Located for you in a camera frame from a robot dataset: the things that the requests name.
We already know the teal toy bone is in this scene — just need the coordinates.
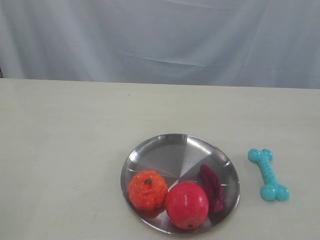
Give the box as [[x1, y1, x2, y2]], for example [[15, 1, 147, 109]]
[[247, 148, 291, 201]]

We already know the round stainless steel plate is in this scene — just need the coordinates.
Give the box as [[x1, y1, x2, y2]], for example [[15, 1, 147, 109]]
[[120, 133, 240, 236]]

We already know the orange toy pumpkin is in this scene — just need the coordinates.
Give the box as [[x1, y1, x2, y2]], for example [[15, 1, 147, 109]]
[[128, 170, 168, 211]]

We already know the red toy apple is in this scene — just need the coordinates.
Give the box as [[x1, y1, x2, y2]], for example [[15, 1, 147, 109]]
[[165, 181, 209, 230]]

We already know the dark purple toy pepper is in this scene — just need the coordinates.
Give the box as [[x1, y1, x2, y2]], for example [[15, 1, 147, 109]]
[[200, 164, 226, 214]]

